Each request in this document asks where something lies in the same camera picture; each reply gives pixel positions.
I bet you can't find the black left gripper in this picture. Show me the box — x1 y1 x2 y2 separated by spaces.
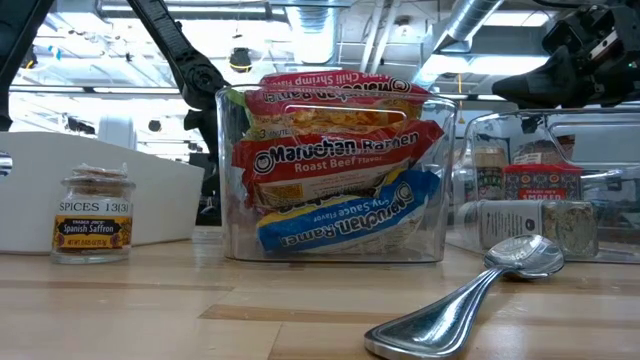
182 105 224 227

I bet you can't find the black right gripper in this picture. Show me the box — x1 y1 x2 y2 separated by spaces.
491 3 640 110

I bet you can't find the white rectangular tray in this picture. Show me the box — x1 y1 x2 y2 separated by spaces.
0 132 206 255

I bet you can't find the red square lid container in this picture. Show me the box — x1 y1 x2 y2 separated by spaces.
501 162 585 203

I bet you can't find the jar with tan lid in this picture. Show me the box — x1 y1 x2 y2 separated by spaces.
472 144 510 202

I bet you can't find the clear plastic bin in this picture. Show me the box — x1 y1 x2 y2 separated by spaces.
447 107 640 266
214 83 460 265

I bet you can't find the yellow red noodle packet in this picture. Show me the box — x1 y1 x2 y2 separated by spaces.
232 107 446 211

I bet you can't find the small brown lid jar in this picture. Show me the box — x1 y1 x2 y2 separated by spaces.
49 162 137 266

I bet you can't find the white lid jar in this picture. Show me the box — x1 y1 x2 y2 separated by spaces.
455 199 600 260

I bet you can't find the yellow blue noodle packet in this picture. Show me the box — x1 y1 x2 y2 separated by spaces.
255 168 442 254

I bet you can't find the red green white packet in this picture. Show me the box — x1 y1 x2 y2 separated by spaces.
243 69 434 124

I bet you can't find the shiny silver spoon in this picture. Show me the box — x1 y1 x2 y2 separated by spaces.
363 233 566 360

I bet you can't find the silver air duct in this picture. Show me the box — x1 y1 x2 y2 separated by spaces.
287 0 346 71
402 0 506 94

